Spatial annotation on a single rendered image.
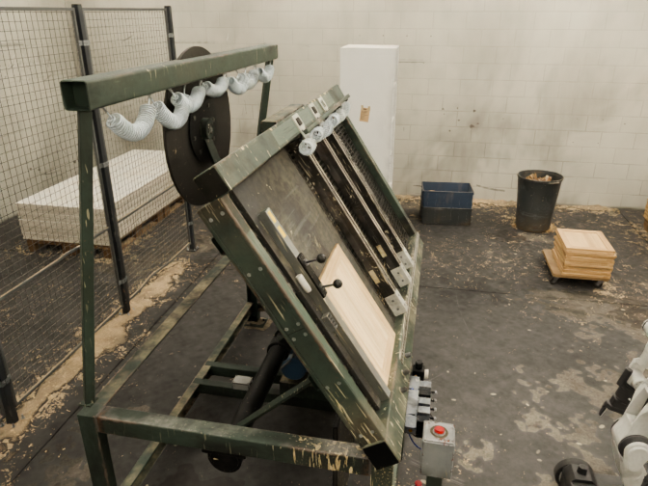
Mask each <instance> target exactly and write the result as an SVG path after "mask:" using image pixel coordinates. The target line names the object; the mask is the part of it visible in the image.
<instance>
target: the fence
mask: <svg viewBox="0 0 648 486"><path fill-rule="evenodd" d="M269 210H270V211H271V209H270V208H269V207H268V208H266V209H265V210H263V211H261V212H260V213H259V214H258V215H257V217H258V219H259V220H260V222H261V223H262V224H263V225H264V227H265V228H266V230H267V231H268V233H269V234H270V236H271V237H272V239H273V240H274V242H275V243H276V244H277V246H278V247H279V249H280V250H281V252H282V253H283V255H284V257H285V258H286V260H287V261H288V263H289V264H290V266H291V267H292V269H293V270H294V272H295V273H296V275H298V274H302V275H303V277H304V278H305V280H306V281H307V283H308V284H309V286H310V288H311V292H309V294H310V296H311V298H312V299H313V301H314V302H315V304H316V305H317V306H318V307H319V309H320V310H321V312H322V313H323V314H324V313H327V312H329V313H330V314H331V316H332V317H333V318H334V320H335V321H336V323H337V330H336V331H335V333H336V334H337V336H338V338H339V339H340V341H341V342H342V344H343V345H344V347H345V348H346V350H347V351H348V353H349V354H350V356H351V357H352V359H353V360H354V362H355V363H356V365H357V366H358V368H359V369H360V371H361V372H362V374H363V375H364V377H365V379H366V380H367V382H368V383H369V385H370V386H371V387H372V388H373V390H374V391H375V393H376V394H377V396H378V397H379V399H380V400H381V401H384V400H387V399H389V398H390V393H391V391H390V390H389V388H388V387H387V385H386V384H385V382H384V381H383V379H382V378H381V376H380V374H379V373H378V371H377V370H376V368H375V367H374V365H373V364H372V362H371V361H370V359H369V358H368V356H367V355H366V353H365V351H364V350H363V348H362V347H361V345H360V344H359V343H358V342H357V340H356V339H355V337H354V336H353V334H352V333H351V331H350V329H349V328H348V326H347V325H346V323H345V322H344V320H343V319H342V317H341V316H340V314H339V313H338V311H337V309H336V308H335V306H334V305H333V303H332V302H331V300H330V299H329V297H328V296H327V295H326V297H325V298H323V297H322V296H321V294H320V293H319V291H318V290H317V288H316V287H315V285H314V284H313V282H312V281H311V279H310V277H309V276H308V274H307V273H306V271H305V270H304V268H303V267H302V265H301V264H300V262H299V261H298V259H297V256H298V255H299V252H298V251H297V249H296V248H295V246H294V245H293V243H292V242H291V240H290V239H289V237H288V235H287V234H286V232H285V231H284V229H283V227H282V226H281V224H280V223H279V221H278V220H277V218H276V217H275V215H274V214H273V212H272V211H271V213H272V214H273V216H274V218H275V219H276V223H274V222H273V220H272V219H271V217H270V216H269V214H268V213H267V212H268V211H269ZM278 226H280V227H281V228H282V230H283V232H284V233H285V235H286V237H285V238H284V237H283V236H282V234H281V233H280V231H279V229H278Z"/></svg>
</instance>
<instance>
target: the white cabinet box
mask: <svg viewBox="0 0 648 486"><path fill-rule="evenodd" d="M398 56H399V45H380V44H348V45H345V46H343V47H341V48H340V85H339V87H340V89H341V91H342V93H343V94H344V96H346V95H348V94H349V95H350V97H349V98H348V100H347V102H349V104H350V105H349V106H350V111H349V114H348V117H349V119H350V121H351V122H352V123H353V125H354V126H355V128H356V130H357V131H358V133H359V135H360V136H361V138H362V140H363V141H364V144H365V146H366V147H367V149H368V151H369V152H370V154H371V156H372V157H373V159H374V161H375V162H376V164H377V166H378V167H379V169H380V171H381V173H382V174H383V176H384V178H385V179H386V181H387V183H388V184H389V186H390V188H392V170H393V151H394V131H395V113H396V94H397V75H398Z"/></svg>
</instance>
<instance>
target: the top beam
mask: <svg viewBox="0 0 648 486"><path fill-rule="evenodd" d="M321 96H322V98H323V100H324V101H325V103H326V105H327V106H328V108H331V107H333V106H334V105H335V104H336V103H337V102H339V101H340V100H341V99H342V98H343V97H344V94H343V93H342V91H341V89H340V87H339V86H338V84H336V85H334V87H332V88H331V89H329V90H328V91H326V92H325V93H323V94H321V95H319V96H318V97H316V98H315V99H313V100H312V101H310V102H309V103H307V104H306V105H304V106H303V107H301V108H300V109H298V110H297V111H295V112H294V113H292V114H291V115H289V116H287V117H286V118H284V119H283V120H281V121H279V122H278V123H276V124H275V125H273V126H272V127H270V128H269V129H267V130H266V131H264V132H263V133H261V134H260V135H258V136H256V137H255V138H254V139H253V140H251V141H250V142H248V143H247V144H245V145H244V146H242V147H241V148H239V149H237V150H236V151H234V152H233V153H231V154H230V155H228V156H227V157H225V158H223V159H222V160H220V161H219V162H217V163H216V164H214V165H213V166H211V167H210V168H208V169H207V170H205V171H204V172H202V173H201V174H199V175H197V176H196V177H194V178H193V180H194V181H195V183H196V184H197V186H198V187H199V189H200V190H201V191H202V193H203V195H204V196H205V198H206V199H207V201H208V202H209V203H212V202H214V201H215V200H217V199H219V198H220V197H222V196H224V195H225V194H226V193H228V192H229V191H231V190H232V189H233V188H234V187H236V186H237V185H238V184H239V183H240V182H242V181H243V180H244V179H245V178H246V177H248V176H249V175H250V174H251V173H253V172H254V171H255V170H256V169H258V168H259V167H260V166H261V165H262V164H264V163H265V162H266V161H267V160H268V159H270V158H271V157H272V156H273V155H274V154H276V153H277V152H278V151H279V150H280V149H282V148H283V147H284V146H286V145H287V144H288V143H289V142H290V141H292V140H293V139H294V138H295V137H296V136H298V135H299V134H300V133H301V132H300V131H299V129H298V128H297V126H296V124H295V123H294V121H293V120H292V118H291V117H292V116H293V115H295V114H296V113H297V114H298V115H299V117H300V119H301V120H302V122H303V123H304V125H305V126H306V127H308V126H309V125H311V124H312V123H313V122H314V121H316V119H315V117H314V116H313V114H312V113H311V110H310V109H309V107H308V105H310V104H311V103H313V104H314V106H315V108H316V109H317V111H318V113H319V114H320V115H321V116H322V115H323V114H324V113H325V112H324V111H323V109H322V107H321V106H320V104H319V102H318V101H317V99H318V98H320V97H321Z"/></svg>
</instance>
